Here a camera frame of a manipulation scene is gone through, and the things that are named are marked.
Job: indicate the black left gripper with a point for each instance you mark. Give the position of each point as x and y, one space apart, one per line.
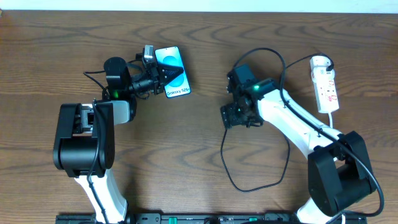
157 79

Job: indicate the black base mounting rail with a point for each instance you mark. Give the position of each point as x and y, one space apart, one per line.
156 218

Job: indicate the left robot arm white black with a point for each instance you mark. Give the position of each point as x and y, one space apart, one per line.
84 145

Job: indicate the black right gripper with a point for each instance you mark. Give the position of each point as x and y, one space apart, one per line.
227 116

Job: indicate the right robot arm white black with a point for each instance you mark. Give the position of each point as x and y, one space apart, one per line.
339 169

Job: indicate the Samsung Galaxy smartphone blue screen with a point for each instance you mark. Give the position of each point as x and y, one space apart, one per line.
172 68

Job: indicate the white USB charger plug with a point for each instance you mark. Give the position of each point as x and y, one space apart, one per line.
320 61

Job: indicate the white power strip red switches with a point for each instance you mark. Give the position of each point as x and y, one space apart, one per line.
325 90

